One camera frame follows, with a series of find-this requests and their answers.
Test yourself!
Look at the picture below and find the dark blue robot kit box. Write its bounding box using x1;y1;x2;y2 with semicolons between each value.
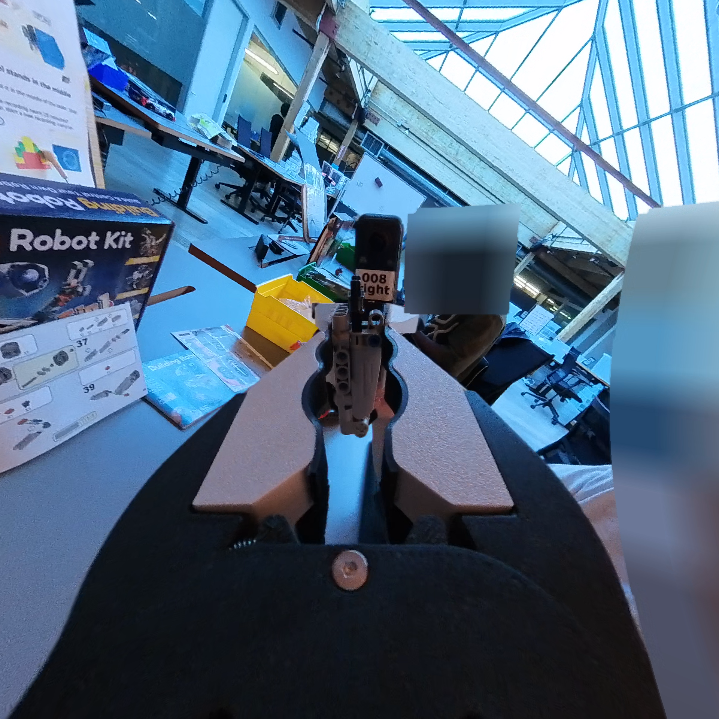
0;173;175;335

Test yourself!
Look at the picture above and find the yellow plastic bin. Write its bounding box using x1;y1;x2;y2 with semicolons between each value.
245;273;333;354

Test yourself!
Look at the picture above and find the white instruction poster board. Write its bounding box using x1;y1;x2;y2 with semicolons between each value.
0;0;106;189

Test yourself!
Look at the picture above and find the red toy car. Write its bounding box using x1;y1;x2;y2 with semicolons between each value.
126;84;176;122

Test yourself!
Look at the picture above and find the brown wooden strip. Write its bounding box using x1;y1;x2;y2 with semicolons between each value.
147;285;197;308

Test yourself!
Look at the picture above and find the grey desk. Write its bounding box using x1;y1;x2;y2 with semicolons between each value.
0;239;374;719

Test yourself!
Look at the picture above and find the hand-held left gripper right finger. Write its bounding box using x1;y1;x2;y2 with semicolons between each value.
362;327;516;544

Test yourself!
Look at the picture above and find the black office chair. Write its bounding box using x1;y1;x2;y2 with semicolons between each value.
521;347;585;425

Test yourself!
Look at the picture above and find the brown framed board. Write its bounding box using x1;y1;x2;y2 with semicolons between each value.
306;216;342;266

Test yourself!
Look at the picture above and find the blue booklet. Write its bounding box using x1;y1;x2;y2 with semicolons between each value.
143;351;248;430

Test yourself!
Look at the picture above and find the whiteboard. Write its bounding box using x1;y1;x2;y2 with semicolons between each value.
337;153;428;218

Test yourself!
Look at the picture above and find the grey building block assembly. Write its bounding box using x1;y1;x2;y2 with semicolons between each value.
328;275;389;438

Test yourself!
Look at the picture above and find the grey table with brown edge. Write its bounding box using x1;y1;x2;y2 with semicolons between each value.
188;235;315;293

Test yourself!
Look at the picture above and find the wooden post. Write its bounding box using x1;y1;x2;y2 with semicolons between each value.
270;31;333;164

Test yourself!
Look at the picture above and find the white instruction booklet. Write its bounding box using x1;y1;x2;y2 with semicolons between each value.
0;303;148;474

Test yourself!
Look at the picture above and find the green plastic bin with bags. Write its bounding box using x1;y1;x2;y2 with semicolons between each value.
297;263;354;302

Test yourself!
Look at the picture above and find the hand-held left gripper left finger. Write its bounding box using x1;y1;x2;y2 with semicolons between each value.
192;331;329;544

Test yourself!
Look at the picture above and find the long desk with black legs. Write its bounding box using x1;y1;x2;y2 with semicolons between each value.
90;76;246;225

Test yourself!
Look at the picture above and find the blue storage bin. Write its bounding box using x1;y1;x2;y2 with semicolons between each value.
87;62;130;92

